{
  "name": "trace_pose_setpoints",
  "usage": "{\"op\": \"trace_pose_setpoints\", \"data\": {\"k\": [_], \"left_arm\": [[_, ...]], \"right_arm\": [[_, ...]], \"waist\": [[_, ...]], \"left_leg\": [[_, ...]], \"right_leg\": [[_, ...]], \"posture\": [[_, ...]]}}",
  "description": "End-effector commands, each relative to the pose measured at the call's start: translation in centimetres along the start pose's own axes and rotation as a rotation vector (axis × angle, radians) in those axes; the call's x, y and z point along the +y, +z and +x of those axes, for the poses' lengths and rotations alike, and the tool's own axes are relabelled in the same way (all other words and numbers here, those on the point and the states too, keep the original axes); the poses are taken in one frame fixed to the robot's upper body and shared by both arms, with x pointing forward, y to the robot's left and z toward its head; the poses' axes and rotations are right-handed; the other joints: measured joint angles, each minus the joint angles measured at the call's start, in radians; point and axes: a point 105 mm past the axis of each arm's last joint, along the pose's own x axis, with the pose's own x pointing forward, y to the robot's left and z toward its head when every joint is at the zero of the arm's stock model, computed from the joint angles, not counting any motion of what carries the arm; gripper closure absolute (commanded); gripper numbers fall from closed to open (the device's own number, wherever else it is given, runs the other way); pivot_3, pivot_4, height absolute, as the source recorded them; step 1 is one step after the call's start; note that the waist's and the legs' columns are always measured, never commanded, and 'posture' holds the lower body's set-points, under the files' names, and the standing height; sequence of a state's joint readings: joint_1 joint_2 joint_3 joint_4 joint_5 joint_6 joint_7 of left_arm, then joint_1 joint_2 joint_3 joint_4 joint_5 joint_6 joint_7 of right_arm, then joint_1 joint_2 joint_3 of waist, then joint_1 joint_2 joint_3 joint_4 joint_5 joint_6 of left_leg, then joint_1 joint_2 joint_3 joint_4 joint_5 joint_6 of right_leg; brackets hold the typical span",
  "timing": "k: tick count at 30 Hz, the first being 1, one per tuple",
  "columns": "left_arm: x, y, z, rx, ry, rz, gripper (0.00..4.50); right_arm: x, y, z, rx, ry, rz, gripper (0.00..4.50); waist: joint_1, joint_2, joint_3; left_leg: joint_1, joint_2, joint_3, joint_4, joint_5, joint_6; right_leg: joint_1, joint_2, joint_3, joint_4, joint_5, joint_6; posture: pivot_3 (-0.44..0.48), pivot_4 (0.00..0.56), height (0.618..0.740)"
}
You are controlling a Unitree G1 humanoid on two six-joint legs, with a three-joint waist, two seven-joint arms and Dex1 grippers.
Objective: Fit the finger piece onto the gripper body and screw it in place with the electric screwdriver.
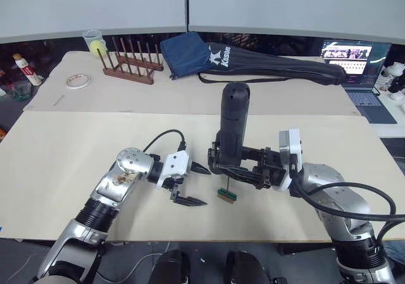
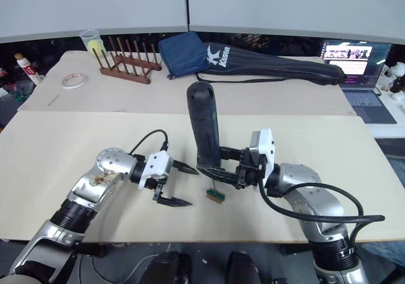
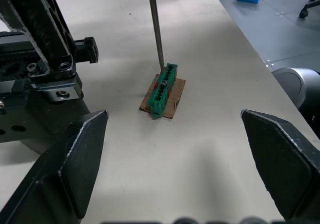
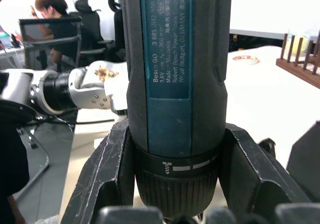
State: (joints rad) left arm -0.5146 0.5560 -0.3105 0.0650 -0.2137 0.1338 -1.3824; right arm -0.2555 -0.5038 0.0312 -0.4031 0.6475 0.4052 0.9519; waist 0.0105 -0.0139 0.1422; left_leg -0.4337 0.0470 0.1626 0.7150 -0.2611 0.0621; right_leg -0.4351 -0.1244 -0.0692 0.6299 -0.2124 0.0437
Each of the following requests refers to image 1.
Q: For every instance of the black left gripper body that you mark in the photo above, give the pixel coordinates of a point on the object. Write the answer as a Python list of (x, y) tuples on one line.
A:
[(174, 189)]

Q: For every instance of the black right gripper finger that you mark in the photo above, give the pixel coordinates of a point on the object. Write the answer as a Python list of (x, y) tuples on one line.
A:
[(251, 153), (237, 174)]

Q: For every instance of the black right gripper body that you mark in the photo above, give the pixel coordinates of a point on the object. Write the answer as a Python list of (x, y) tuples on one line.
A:
[(270, 167)]

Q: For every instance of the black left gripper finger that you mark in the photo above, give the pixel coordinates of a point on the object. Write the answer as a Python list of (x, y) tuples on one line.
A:
[(199, 168), (191, 201)]

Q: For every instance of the black electric screwdriver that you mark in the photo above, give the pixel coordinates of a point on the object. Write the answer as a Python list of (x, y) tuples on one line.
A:
[(233, 122)]

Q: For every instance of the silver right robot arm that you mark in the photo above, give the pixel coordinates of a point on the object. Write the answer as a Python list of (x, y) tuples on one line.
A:
[(335, 198)]

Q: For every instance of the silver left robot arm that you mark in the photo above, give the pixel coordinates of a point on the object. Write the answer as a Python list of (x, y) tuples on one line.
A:
[(109, 186)]

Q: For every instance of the dark rounded shape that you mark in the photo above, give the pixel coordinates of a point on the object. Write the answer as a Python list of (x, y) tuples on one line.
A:
[(246, 268), (172, 266)]

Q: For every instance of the black racket bag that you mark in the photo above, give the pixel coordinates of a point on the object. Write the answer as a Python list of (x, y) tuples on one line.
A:
[(269, 65)]

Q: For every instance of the navy blue fabric bag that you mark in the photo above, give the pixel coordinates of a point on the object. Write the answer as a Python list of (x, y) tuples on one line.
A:
[(185, 54)]

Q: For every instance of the brown wooden peg rack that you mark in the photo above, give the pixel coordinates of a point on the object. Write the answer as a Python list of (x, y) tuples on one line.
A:
[(129, 73)]

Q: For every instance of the open blue laptop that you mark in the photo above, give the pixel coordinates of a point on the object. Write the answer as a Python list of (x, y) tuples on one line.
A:
[(364, 75)]

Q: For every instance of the white tape roll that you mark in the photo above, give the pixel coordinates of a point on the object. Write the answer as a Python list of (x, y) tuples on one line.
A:
[(78, 81)]

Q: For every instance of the blue fabric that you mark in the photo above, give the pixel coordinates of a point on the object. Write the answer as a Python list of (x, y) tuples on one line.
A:
[(395, 249)]

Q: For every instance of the white black figurines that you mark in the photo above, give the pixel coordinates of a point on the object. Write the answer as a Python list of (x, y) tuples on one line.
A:
[(394, 78)]

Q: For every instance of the yellow ball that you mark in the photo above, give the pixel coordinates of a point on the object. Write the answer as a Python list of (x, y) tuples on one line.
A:
[(97, 46)]

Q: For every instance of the black partition strip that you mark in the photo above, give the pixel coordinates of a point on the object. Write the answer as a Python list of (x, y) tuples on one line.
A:
[(186, 5)]

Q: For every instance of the clear plastic measuring cup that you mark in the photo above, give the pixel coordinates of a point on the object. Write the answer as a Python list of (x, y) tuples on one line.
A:
[(91, 37)]

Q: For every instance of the clear green box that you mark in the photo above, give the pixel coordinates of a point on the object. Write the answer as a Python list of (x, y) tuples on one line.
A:
[(19, 91)]

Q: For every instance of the white bottle red label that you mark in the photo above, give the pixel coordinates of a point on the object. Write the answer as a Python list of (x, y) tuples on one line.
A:
[(28, 70)]

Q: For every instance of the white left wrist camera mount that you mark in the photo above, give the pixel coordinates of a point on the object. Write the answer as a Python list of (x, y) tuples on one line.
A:
[(175, 164)]

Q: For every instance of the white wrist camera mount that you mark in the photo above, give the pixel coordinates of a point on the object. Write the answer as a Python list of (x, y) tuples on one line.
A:
[(175, 164), (292, 148)]

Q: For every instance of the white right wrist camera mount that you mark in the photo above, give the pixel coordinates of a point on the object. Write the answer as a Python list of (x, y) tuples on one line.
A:
[(292, 148)]

